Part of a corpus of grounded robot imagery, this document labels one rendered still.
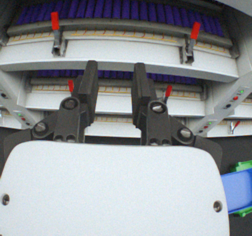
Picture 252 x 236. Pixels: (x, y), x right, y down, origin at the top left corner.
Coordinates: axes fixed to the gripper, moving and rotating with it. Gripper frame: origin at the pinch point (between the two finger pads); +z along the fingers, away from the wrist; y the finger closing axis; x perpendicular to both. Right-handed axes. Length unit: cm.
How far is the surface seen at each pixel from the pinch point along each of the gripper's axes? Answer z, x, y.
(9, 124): 29, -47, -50
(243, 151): 23, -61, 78
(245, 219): -18, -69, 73
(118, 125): 31, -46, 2
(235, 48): 22.8, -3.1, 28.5
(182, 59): 19.9, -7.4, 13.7
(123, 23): 24.3, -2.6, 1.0
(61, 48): 19.2, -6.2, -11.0
